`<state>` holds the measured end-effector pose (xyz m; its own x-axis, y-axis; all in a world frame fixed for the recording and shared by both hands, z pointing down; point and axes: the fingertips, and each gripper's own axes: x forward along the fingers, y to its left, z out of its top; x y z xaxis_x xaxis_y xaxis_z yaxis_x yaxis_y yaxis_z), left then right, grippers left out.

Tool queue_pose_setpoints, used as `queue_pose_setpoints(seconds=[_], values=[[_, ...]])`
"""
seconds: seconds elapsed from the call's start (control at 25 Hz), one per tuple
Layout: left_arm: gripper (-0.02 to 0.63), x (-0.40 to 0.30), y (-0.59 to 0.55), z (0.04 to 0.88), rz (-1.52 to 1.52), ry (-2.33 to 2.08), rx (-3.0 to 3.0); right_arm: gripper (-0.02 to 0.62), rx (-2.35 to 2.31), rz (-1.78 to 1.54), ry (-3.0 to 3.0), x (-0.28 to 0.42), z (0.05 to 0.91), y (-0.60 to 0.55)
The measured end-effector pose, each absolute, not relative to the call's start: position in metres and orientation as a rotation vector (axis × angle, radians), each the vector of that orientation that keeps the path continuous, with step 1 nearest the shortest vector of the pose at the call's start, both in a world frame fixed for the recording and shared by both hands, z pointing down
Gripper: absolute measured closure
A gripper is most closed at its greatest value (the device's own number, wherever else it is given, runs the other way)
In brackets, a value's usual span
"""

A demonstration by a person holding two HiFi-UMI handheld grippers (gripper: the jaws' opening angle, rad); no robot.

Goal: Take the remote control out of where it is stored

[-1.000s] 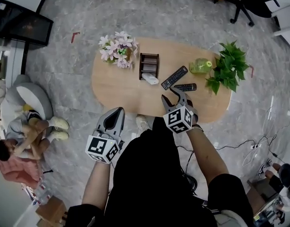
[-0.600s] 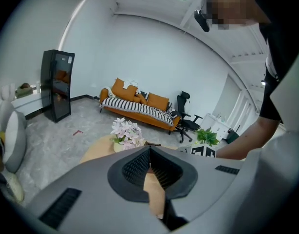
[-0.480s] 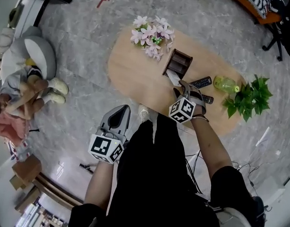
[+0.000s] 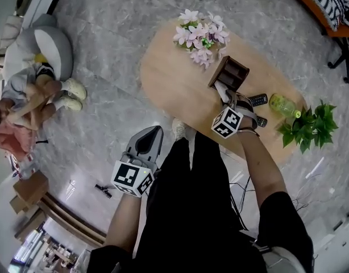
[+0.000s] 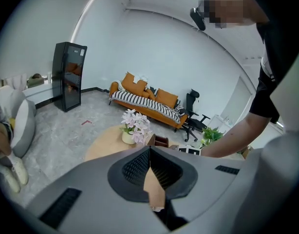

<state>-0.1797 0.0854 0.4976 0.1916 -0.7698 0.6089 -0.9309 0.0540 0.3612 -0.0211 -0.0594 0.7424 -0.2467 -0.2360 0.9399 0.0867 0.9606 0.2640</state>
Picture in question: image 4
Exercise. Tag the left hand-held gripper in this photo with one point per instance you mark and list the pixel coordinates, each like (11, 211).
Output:
(129, 178)

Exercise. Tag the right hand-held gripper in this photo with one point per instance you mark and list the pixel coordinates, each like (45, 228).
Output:
(227, 122)

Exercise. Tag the white remote control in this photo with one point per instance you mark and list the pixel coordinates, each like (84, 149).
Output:
(221, 91)

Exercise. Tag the long black remote control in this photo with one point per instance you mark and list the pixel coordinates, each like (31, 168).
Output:
(259, 99)

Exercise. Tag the short black remote control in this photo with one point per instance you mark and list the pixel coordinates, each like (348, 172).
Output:
(262, 122)

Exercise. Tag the brown wooden organizer box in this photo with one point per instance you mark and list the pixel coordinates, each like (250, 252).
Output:
(220, 67)

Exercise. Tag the person's left forearm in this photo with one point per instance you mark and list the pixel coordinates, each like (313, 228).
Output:
(123, 223)

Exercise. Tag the person's right forearm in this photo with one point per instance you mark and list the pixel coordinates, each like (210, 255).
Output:
(262, 169)

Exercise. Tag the brown cardboard box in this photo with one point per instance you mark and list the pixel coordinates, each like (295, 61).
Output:
(29, 189)

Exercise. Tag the black wristband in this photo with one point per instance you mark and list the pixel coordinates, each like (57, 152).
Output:
(249, 130)

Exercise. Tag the person's white shoe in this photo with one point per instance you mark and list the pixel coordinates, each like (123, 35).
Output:
(178, 128)

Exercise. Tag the green plastic bottle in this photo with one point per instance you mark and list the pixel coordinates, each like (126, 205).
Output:
(282, 104)

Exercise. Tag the pink artificial flower pot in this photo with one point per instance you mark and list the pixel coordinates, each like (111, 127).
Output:
(200, 36)

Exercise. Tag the person's black clothing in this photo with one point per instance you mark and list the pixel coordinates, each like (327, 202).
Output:
(191, 209)

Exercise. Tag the green leafy potted plant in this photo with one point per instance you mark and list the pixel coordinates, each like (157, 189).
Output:
(313, 127)

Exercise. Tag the black office chair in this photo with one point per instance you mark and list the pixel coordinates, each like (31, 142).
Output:
(348, 58)

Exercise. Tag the orange sofa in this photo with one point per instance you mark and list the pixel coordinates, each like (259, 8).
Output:
(313, 10)

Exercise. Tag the pack of water bottles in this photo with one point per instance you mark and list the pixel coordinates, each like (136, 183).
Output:
(19, 163)

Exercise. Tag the pink armchair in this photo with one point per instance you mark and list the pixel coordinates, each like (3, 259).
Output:
(12, 141)

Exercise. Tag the black white striped blanket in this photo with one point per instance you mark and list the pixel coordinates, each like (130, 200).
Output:
(328, 1)

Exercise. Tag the grey white bean bag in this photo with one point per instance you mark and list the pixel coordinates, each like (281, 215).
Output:
(52, 47)

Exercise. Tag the yellow toy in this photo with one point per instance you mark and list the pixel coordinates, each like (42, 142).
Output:
(39, 58)

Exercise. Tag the white quilted cushion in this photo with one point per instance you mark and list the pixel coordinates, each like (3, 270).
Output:
(9, 33)

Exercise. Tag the brown wooden frame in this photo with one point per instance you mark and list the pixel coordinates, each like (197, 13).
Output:
(69, 220)

